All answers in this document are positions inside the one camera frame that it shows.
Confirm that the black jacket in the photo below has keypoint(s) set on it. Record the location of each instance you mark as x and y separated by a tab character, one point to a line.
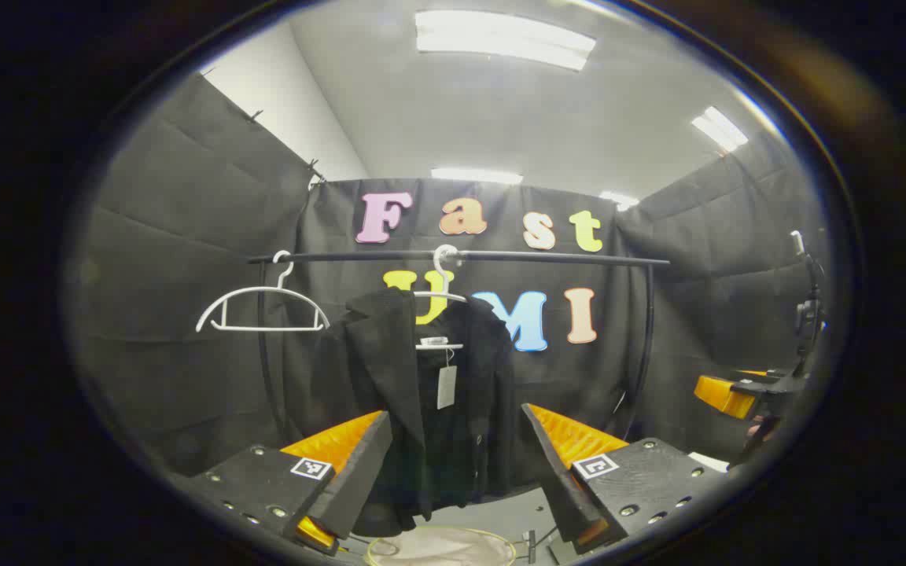
374	362

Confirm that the ceiling light panel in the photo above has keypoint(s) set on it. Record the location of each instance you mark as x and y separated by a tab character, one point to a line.
720	128
500	39
476	175
618	200

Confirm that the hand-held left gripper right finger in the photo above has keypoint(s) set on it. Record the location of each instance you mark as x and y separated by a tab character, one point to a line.
559	472

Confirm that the black metal clothes rack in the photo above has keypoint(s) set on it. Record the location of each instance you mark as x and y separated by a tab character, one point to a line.
547	256

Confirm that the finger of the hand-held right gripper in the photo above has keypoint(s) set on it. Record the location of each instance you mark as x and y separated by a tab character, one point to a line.
724	395

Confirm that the white plastic hanger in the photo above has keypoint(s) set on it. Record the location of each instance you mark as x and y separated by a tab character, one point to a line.
441	295
284	290

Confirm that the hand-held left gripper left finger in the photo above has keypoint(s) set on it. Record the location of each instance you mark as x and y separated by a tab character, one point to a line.
359	472

